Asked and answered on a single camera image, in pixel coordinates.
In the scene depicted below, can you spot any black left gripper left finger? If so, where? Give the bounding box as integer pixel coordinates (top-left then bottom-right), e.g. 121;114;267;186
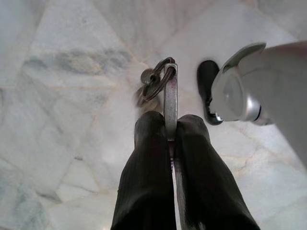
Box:
111;111;177;230

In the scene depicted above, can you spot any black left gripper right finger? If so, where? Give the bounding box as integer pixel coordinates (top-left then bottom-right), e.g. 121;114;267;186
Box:
176;114;261;230

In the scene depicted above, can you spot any silver carabiner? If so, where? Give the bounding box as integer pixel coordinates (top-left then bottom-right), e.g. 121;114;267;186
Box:
163;61;189;230

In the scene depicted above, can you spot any metal key ring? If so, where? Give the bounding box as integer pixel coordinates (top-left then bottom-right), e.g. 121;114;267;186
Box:
142;57;175;101

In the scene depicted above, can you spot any round-headed metal key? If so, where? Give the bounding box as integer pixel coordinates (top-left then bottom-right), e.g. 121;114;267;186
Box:
141;68;159;85

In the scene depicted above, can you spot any black robot foot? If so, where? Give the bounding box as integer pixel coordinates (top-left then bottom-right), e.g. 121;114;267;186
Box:
197;59;224;126

